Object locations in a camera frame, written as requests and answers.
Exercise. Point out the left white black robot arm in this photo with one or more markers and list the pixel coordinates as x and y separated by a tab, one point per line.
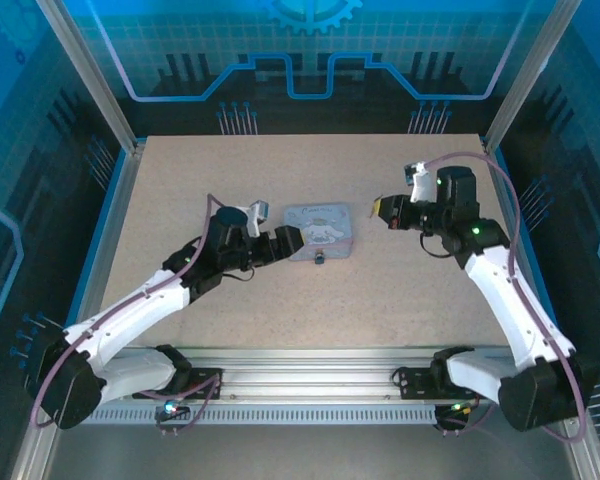
130	310

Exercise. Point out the aluminium frame post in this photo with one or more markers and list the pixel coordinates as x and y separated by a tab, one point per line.
87	70
527	70

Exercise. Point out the aluminium side rail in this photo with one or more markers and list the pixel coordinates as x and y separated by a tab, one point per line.
105	235
510	200

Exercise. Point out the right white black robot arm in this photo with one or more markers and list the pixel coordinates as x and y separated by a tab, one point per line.
520	320

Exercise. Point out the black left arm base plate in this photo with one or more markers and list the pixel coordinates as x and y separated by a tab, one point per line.
200	382

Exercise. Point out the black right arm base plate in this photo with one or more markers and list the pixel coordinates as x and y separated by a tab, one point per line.
415	382

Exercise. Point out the light blue cartoon pouch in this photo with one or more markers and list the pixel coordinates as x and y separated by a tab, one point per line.
325	225

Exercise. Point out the aluminium front rail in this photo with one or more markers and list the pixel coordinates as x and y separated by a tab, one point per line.
305	372

